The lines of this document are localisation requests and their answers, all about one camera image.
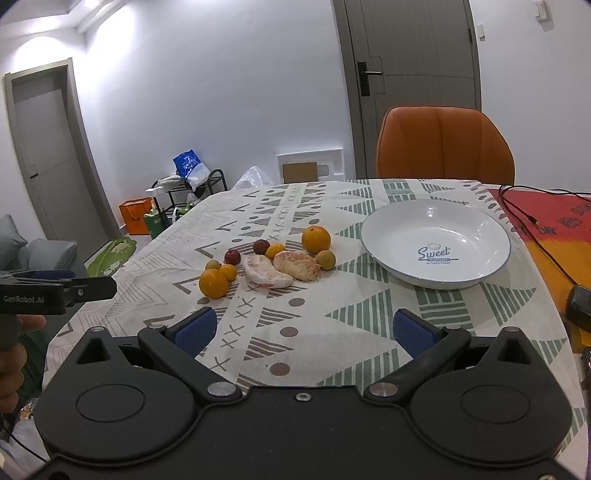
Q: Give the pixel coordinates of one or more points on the orange paper bag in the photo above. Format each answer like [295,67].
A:
[132,213]

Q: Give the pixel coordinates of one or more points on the grey door with handle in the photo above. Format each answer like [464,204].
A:
[404,53]

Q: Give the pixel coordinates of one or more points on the dark red plum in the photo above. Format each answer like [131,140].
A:
[232,257]
[261,246]

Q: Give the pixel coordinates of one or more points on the large orange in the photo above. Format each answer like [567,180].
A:
[213,284]
[316,239]

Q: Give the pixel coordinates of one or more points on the person's left hand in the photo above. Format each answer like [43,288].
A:
[22,364]

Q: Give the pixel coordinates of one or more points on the peeled pomelo segment pale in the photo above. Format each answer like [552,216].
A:
[260,271]

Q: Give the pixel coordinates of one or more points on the white foam packaging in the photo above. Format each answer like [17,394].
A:
[330,165]

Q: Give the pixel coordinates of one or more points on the blue white bag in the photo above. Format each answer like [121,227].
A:
[190,168]

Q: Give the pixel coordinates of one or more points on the peeled pomelo segment orange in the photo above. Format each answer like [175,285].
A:
[298,265]

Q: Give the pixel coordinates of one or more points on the patterned white tablecloth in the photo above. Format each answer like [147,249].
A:
[300,301]

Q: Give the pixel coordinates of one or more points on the red orange mat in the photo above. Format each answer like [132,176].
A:
[555,226]

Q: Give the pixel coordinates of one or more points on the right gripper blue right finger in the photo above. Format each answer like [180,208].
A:
[432,349]

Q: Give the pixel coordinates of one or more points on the orange leather chair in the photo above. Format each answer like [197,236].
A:
[437,142]

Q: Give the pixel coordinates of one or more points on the green bag on floor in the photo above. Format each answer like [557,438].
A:
[155,223]

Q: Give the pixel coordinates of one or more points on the green floor mat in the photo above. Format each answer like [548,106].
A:
[112,257]

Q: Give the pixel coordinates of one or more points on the green-brown round fruit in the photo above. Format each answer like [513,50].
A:
[212,265]
[326,260]

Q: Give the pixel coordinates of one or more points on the brown cardboard piece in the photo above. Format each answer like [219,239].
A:
[299,172]

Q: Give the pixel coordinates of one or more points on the white enamel plate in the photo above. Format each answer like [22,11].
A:
[436,244]

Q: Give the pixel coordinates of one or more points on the black device on table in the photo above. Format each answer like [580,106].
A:
[578,307]

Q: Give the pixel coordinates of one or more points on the small orange kumquat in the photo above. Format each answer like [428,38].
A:
[229,271]
[274,249]

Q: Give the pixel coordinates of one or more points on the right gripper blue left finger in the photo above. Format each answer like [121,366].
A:
[173,351]

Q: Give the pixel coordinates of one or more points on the black metal rack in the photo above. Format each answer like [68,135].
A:
[173,196]

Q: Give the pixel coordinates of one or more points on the white plastic bag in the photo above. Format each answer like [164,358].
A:
[254,177]

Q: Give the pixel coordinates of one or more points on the grey sofa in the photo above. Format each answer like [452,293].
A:
[39,254]

